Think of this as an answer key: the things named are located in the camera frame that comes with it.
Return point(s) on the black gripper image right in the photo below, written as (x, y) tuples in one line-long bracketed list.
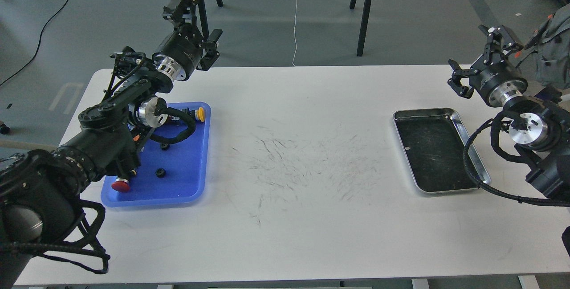
[(494, 78)]

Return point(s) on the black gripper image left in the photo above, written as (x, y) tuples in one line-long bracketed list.
[(181, 52)]

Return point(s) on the silver metal tray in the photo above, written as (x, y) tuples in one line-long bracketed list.
[(433, 141)]

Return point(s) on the blue plastic tray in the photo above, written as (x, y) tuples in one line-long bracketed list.
[(185, 164)]

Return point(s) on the grey backpack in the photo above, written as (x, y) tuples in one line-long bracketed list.
[(550, 47)]

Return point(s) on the black stand leg right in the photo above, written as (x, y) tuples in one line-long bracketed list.
[(363, 29)]

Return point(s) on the black caster wheel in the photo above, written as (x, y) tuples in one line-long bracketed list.
[(4, 129)]

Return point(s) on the yellow push button switch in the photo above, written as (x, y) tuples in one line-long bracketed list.
[(199, 116)]

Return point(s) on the red push button switch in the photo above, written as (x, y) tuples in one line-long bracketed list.
[(122, 181)]

